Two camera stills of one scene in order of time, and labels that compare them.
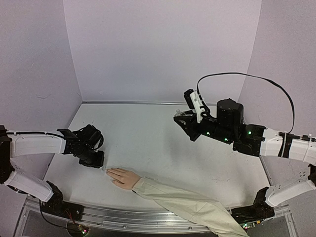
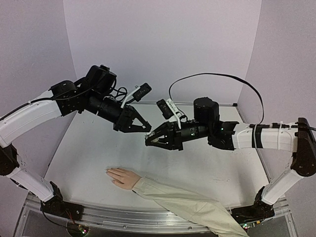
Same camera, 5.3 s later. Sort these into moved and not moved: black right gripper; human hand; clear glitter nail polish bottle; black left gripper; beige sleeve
Moved: clear glitter nail polish bottle; black right gripper; black left gripper
Not moved: human hand; beige sleeve
